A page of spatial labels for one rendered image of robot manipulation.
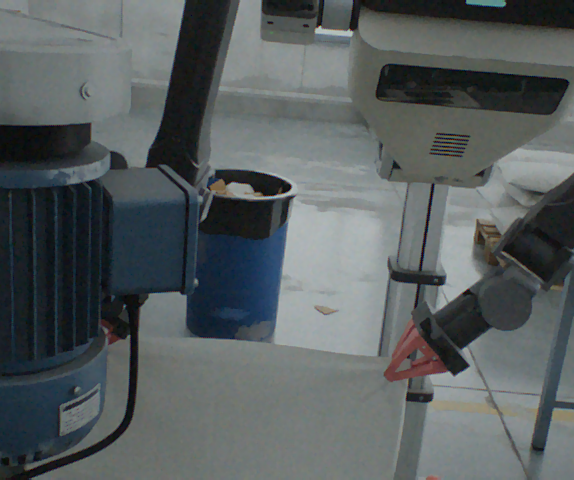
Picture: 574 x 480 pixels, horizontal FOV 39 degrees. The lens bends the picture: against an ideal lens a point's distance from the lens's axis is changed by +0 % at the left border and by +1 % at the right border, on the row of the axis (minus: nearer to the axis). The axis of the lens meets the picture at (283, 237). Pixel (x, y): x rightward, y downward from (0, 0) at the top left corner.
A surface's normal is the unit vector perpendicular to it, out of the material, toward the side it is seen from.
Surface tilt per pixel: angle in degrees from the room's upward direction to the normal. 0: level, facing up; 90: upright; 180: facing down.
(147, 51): 90
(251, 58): 90
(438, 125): 130
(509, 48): 40
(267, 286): 92
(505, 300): 78
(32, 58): 90
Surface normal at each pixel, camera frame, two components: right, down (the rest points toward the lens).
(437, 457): 0.09, -0.95
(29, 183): 0.44, 0.32
